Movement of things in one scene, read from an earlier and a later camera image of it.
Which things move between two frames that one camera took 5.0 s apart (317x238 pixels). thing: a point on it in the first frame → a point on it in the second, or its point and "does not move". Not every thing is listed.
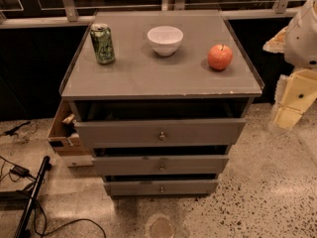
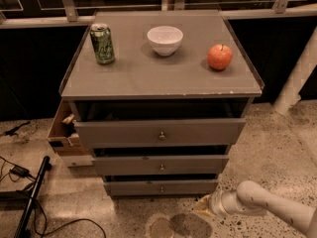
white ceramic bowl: x=164 y=40 does not move
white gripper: x=302 y=40 → x=216 y=202
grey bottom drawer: x=160 y=187 does not move
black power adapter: x=19 y=171 does not move
